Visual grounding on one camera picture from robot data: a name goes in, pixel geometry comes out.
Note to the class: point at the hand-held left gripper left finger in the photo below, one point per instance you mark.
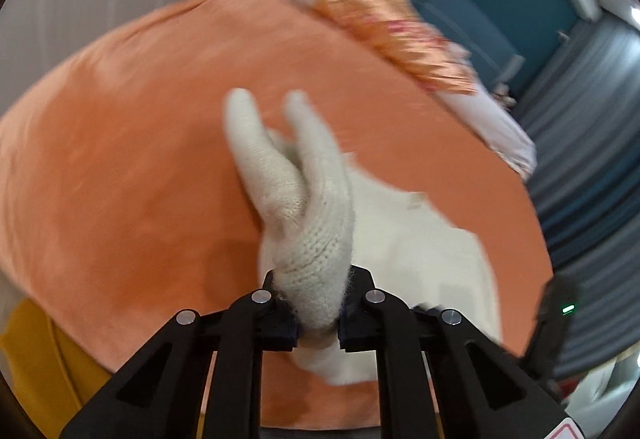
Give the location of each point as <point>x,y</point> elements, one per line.
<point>282,331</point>

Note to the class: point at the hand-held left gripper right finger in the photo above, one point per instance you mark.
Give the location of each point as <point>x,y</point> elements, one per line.
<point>352,329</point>

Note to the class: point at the grey pleated curtain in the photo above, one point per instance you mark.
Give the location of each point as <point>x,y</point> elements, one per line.
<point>585,144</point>

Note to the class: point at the orange plush blanket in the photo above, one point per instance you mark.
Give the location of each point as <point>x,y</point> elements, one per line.
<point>150,159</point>

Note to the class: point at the cream knit cardigan red buttons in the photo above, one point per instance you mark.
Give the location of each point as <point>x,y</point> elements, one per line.
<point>320,229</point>

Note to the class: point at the yellow cloth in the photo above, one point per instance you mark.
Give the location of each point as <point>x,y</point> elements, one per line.
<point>45,359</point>

